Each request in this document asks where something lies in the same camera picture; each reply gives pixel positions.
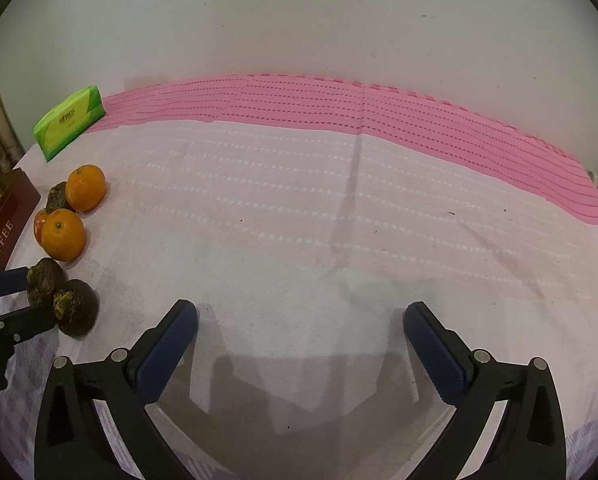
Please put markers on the mandarin orange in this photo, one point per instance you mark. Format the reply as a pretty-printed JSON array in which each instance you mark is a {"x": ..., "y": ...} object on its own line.
[
  {"x": 85, "y": 187},
  {"x": 63, "y": 234}
]

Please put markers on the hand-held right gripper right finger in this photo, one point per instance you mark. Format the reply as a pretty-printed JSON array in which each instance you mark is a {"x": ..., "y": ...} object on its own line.
[{"x": 434, "y": 355}]

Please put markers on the pink and purple checked tablecloth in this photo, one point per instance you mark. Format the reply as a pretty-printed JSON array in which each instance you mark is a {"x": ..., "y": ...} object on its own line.
[{"x": 329, "y": 210}]

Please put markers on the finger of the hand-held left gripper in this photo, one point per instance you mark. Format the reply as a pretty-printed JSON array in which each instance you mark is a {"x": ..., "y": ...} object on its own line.
[
  {"x": 24, "y": 322},
  {"x": 4, "y": 281}
]

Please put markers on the red and gold tin box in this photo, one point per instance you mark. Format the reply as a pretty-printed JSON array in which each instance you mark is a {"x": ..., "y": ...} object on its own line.
[{"x": 6, "y": 220}]

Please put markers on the green tissue pack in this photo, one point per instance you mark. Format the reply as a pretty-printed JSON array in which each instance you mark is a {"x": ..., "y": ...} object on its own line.
[{"x": 69, "y": 120}]

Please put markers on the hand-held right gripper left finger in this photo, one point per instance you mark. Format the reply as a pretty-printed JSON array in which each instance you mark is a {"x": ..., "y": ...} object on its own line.
[{"x": 166, "y": 355}]

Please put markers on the dark brown round fruit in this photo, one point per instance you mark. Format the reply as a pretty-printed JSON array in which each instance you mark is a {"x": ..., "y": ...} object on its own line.
[
  {"x": 79, "y": 310},
  {"x": 56, "y": 200},
  {"x": 46, "y": 275}
]

